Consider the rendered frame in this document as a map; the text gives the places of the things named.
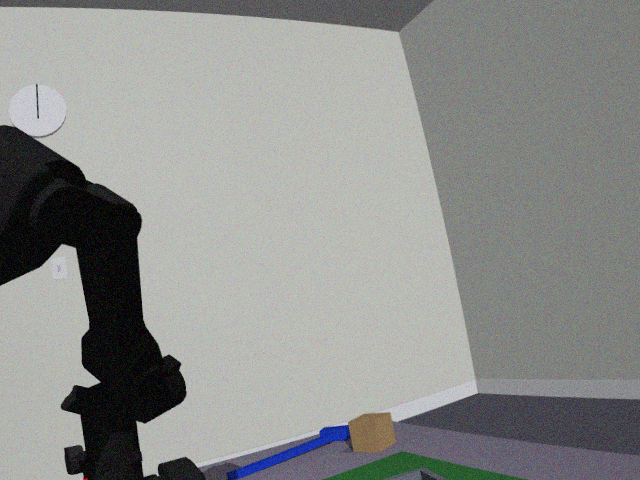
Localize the tan cube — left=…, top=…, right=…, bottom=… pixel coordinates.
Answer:
left=348, top=412, right=396, bottom=453

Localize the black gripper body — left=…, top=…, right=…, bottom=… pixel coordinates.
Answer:
left=85, top=436, right=206, bottom=480

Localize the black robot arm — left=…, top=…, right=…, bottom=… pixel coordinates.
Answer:
left=0, top=125, right=187, bottom=450

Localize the green mat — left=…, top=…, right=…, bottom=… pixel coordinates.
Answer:
left=323, top=451, right=528, bottom=480

